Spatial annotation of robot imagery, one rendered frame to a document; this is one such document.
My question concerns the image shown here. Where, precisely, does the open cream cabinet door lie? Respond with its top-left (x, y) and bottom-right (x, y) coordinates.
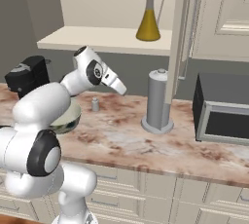
top-left (163, 0), bottom-right (202, 106)

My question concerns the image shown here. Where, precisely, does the olive oil glass bottle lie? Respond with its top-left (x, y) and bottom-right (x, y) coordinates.
top-left (135, 0), bottom-right (165, 43)

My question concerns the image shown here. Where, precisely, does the black and silver microwave oven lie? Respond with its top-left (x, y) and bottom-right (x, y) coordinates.
top-left (192, 72), bottom-right (249, 147)

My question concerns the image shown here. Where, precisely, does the grey cabinet door handle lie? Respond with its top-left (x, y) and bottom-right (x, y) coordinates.
top-left (178, 0), bottom-right (200, 82)

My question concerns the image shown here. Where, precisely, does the grey paper towel holder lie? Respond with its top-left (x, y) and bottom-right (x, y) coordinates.
top-left (140, 68), bottom-right (175, 135)

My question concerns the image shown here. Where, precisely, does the black coffee machine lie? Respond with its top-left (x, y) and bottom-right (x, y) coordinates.
top-left (4, 55), bottom-right (53, 100)

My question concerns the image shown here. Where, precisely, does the pale green mixing bowl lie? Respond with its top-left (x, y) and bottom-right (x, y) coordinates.
top-left (48, 98), bottom-right (83, 135)

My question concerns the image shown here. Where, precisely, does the open cream wall cabinet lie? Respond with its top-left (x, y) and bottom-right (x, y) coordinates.
top-left (21, 0), bottom-right (180, 57)

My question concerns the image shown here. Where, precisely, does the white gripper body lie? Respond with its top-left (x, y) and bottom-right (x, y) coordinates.
top-left (107, 71), bottom-right (128, 96)

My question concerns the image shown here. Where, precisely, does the closed cream cabinet door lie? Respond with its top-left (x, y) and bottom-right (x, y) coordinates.
top-left (192, 0), bottom-right (249, 63)

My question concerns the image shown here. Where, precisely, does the cream drawer front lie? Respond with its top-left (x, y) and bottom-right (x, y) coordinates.
top-left (87, 164), bottom-right (142, 191)
top-left (85, 184), bottom-right (141, 217)

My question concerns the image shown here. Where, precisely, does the cream base cabinet door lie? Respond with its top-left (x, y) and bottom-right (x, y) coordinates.
top-left (170, 176), bottom-right (210, 224)
top-left (141, 171), bottom-right (178, 224)

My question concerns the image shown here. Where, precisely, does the small grey shaker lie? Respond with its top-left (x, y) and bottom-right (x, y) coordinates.
top-left (90, 96), bottom-right (101, 112)

